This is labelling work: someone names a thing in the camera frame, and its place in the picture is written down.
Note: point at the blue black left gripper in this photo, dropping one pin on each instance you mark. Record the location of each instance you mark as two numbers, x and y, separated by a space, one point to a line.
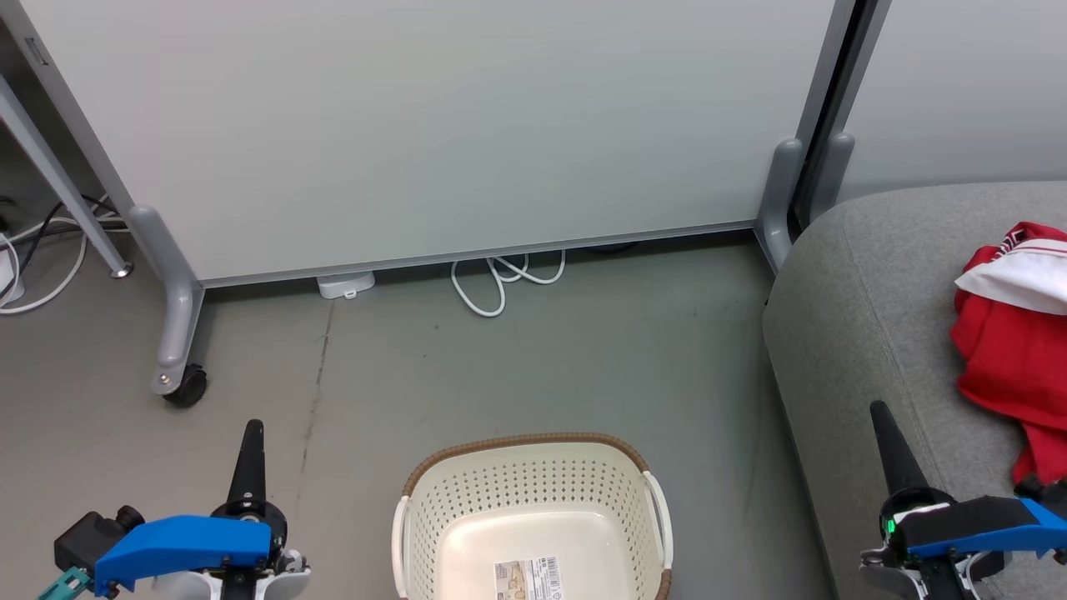
192 542

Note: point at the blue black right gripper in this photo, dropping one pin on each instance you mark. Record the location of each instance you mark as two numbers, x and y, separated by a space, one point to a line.
984 525

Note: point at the plain red garment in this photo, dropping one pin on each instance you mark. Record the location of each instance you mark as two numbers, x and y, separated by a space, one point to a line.
1009 367

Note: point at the cream perforated laundry basket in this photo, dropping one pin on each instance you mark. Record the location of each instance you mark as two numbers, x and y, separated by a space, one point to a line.
533 475

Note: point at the printed basket label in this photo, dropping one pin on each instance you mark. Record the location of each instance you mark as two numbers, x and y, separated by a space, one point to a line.
527 579

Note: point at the black caster wheel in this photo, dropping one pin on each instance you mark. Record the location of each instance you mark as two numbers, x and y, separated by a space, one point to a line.
187 387

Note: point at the grey fabric sofa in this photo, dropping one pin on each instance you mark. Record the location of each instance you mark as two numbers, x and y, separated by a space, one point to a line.
875 333

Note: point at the grey partition foot with caster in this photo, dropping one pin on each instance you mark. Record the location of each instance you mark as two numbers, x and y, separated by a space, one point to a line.
179 325

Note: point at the small white plastic box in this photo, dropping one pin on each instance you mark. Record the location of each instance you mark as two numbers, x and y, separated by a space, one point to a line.
346 285

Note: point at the white power strip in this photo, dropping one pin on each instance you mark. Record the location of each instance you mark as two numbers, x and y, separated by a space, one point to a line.
8 279

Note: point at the grey metal table leg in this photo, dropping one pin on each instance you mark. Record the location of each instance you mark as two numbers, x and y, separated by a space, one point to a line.
58 179

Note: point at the wide white partition panel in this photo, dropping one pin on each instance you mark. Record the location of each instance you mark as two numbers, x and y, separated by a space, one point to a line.
417 125

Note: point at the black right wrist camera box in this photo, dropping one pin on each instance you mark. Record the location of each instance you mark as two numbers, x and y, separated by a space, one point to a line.
1038 487

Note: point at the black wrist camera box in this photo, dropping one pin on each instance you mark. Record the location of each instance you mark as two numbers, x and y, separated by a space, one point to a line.
83 542
1038 487

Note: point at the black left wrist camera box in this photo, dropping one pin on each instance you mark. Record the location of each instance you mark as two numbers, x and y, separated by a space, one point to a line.
83 542

